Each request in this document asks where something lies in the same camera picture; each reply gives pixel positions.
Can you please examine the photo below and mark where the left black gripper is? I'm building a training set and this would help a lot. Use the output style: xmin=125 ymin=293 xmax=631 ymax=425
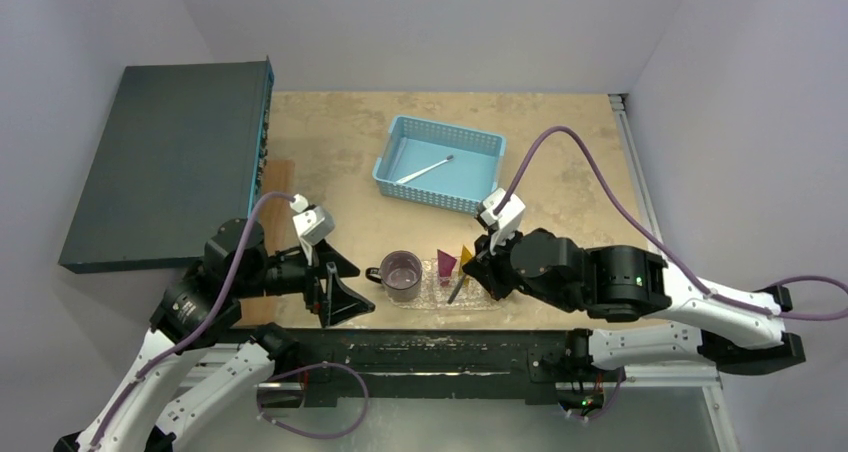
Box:
xmin=236 ymin=234 xmax=375 ymax=322

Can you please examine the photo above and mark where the yellow toothpaste tube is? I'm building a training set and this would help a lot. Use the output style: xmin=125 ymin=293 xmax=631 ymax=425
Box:
xmin=458 ymin=245 xmax=474 ymax=271

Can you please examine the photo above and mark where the clear textured oval tray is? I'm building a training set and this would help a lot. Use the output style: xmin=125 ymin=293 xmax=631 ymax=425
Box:
xmin=388 ymin=258 xmax=502 ymax=311

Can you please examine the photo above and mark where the pink toothpaste tube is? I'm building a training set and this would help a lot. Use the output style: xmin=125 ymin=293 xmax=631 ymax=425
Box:
xmin=437 ymin=249 xmax=458 ymax=287

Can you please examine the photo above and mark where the grey toothbrush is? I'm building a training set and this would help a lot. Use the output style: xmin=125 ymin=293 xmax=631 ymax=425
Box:
xmin=447 ymin=273 xmax=467 ymax=305

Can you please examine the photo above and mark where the purple translucent mug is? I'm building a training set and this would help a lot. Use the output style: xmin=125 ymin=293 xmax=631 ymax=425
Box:
xmin=365 ymin=250 xmax=423 ymax=302

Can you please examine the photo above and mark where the light blue perforated basket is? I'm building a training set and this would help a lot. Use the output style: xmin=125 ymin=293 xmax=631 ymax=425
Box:
xmin=372 ymin=115 xmax=507 ymax=215

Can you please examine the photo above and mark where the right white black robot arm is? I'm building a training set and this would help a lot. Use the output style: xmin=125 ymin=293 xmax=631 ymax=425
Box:
xmin=462 ymin=228 xmax=806 ymax=379

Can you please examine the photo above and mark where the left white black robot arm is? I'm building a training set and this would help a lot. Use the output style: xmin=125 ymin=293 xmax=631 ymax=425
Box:
xmin=54 ymin=218 xmax=375 ymax=451

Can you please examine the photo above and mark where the dark grey flat box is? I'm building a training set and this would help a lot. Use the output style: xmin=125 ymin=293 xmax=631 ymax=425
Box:
xmin=59 ymin=60 xmax=275 ymax=274

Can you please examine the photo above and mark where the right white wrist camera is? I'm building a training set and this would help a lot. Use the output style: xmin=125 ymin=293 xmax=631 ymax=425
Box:
xmin=476 ymin=188 xmax=526 ymax=255

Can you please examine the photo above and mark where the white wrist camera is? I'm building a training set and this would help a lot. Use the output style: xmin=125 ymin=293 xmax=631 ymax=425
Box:
xmin=290 ymin=194 xmax=335 ymax=266
xmin=476 ymin=188 xmax=526 ymax=255

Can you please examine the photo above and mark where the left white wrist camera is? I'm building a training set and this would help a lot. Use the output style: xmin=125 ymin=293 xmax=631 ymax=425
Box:
xmin=290 ymin=194 xmax=335 ymax=266

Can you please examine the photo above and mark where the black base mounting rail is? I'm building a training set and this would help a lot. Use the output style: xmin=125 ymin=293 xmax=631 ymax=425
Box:
xmin=253 ymin=328 xmax=633 ymax=407

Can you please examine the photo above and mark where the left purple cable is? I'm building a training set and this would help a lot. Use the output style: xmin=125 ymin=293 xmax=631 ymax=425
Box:
xmin=86 ymin=192 xmax=370 ymax=452

